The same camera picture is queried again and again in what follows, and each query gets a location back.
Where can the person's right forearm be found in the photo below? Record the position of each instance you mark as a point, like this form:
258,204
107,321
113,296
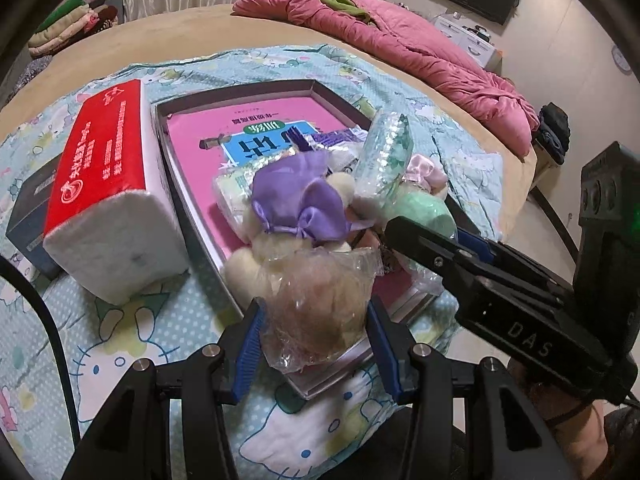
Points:
590,440

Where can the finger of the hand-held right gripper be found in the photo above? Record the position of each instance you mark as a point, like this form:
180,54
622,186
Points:
425,247
482,250

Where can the mint green plush toy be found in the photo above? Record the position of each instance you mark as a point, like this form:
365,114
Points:
425,210

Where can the pink quilt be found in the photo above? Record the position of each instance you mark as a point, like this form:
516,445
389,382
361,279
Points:
425,60

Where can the light blue printed blanket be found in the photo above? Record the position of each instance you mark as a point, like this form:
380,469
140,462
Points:
150,340

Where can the dark blue box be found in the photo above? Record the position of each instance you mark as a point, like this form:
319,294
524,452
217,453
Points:
30,220

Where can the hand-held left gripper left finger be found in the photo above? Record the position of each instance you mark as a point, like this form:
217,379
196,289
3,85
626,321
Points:
247,350

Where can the black backpack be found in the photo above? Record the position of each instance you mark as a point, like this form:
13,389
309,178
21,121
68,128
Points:
552,130

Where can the red tissue pack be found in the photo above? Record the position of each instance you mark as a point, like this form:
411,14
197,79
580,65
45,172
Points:
100,150

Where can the dark floral cloth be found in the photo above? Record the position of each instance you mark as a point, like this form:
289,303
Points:
30,72

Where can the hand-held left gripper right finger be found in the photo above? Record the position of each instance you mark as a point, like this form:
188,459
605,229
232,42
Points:
390,360

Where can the stack of folded clothes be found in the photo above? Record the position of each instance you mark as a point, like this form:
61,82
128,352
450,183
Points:
70,30

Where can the beige bed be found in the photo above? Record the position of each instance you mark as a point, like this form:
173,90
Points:
175,35

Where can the cream plush bear purple bow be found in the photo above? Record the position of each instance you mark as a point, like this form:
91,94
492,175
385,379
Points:
295,200

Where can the white storage box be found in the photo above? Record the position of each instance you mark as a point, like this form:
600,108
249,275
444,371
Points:
465,40

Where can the round white wall fixture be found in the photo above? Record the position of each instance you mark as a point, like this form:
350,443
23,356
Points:
621,57

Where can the peach plush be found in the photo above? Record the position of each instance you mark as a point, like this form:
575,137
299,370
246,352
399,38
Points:
315,305

